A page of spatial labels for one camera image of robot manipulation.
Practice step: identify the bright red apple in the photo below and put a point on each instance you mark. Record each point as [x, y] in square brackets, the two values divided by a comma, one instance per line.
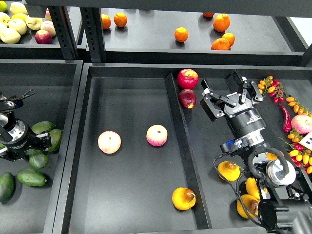
[187, 79]

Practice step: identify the pink apple centre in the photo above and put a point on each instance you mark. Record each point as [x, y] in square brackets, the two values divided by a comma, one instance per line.
[157, 135]

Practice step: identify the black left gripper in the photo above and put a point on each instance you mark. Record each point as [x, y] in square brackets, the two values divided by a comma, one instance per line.
[20, 139]

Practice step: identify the black tray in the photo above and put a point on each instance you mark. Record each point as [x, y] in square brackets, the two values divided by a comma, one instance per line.
[130, 191]
[32, 210]

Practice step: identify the green avocado in left tray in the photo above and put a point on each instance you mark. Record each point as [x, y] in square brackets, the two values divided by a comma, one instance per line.
[31, 177]

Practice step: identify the pink apple left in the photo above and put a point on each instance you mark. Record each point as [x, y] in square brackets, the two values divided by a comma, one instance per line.
[109, 142]

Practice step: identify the pink apple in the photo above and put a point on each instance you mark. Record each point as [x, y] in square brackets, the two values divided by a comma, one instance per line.
[109, 142]
[302, 124]
[157, 135]

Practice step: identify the dark green avocado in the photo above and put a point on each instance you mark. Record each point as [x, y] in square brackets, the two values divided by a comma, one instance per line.
[38, 161]

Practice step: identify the red chili pepper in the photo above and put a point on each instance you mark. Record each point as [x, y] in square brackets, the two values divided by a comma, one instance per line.
[286, 120]

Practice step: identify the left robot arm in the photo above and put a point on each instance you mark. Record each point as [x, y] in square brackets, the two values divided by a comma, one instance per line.
[7, 107]

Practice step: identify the black middle tray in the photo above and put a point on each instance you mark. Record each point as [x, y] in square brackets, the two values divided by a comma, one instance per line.
[130, 191]

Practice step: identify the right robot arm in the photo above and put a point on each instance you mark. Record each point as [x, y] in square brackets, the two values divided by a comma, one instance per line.
[285, 190]

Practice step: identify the red apple on shelf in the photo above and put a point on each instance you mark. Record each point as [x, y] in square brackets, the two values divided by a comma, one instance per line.
[43, 37]

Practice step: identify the orange on shelf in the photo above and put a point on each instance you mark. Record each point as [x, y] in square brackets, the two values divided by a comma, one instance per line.
[181, 34]

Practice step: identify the black left tray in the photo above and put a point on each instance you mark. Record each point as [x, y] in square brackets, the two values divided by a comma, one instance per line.
[32, 210]

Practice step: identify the pink apple right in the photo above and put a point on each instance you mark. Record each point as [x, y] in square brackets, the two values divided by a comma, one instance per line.
[302, 124]

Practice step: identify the dark red apple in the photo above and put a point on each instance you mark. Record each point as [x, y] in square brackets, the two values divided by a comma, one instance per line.
[187, 98]

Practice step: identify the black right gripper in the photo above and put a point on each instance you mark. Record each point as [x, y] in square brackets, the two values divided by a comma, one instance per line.
[238, 109]

